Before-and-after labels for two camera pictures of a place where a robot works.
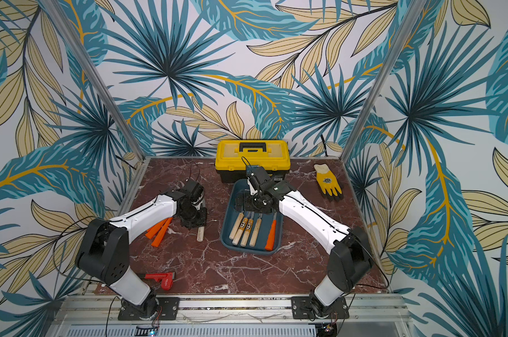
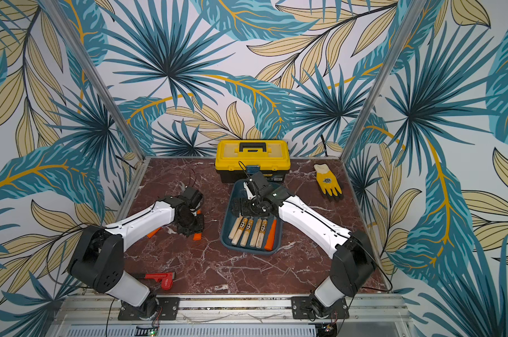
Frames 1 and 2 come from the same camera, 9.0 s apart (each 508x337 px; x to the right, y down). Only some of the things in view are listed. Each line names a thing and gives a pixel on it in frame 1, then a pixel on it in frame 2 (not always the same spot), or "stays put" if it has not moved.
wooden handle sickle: (236, 225) stays put
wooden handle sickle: (201, 231) → (255, 232)
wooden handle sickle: (246, 232) stays put
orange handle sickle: (271, 240) stays put
